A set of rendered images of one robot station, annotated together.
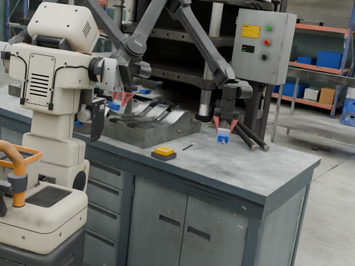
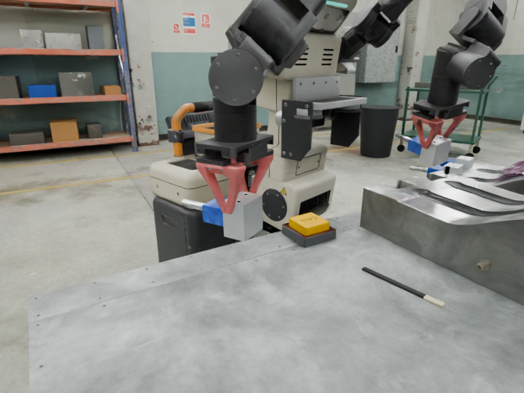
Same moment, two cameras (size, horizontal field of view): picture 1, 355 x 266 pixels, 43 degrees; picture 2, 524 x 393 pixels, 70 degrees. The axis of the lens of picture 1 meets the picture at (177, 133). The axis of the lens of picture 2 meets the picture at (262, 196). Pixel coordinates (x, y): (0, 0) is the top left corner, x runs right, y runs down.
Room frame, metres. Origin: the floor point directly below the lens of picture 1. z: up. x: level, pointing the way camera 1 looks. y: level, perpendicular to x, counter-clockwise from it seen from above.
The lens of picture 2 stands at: (2.06, -0.62, 1.14)
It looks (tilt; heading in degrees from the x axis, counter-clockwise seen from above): 20 degrees down; 117
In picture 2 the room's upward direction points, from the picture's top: straight up
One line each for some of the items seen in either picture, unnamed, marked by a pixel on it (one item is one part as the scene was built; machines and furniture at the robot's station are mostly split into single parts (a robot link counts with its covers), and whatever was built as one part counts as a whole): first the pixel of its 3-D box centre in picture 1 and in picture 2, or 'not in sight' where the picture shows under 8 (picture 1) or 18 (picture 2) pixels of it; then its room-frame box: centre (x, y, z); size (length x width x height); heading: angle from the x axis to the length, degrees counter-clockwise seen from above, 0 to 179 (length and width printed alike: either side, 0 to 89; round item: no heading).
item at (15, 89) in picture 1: (26, 90); not in sight; (2.74, 0.97, 0.83); 0.17 x 0.13 x 0.06; 148
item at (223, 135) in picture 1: (223, 139); (216, 210); (1.77, -0.19, 0.93); 0.13 x 0.05 x 0.05; 176
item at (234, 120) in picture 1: (227, 123); (231, 178); (1.81, -0.20, 0.99); 0.07 x 0.07 x 0.09; 86
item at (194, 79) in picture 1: (164, 74); not in sight; (3.25, 0.14, 0.96); 1.29 x 0.83 x 0.18; 58
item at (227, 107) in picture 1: (227, 106); (235, 125); (1.81, -0.19, 1.06); 0.10 x 0.07 x 0.07; 86
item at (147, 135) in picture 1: (155, 120); (520, 225); (2.20, 0.12, 0.87); 0.50 x 0.26 x 0.14; 148
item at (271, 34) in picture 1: (247, 133); not in sight; (2.68, -0.43, 0.74); 0.31 x 0.22 x 1.47; 58
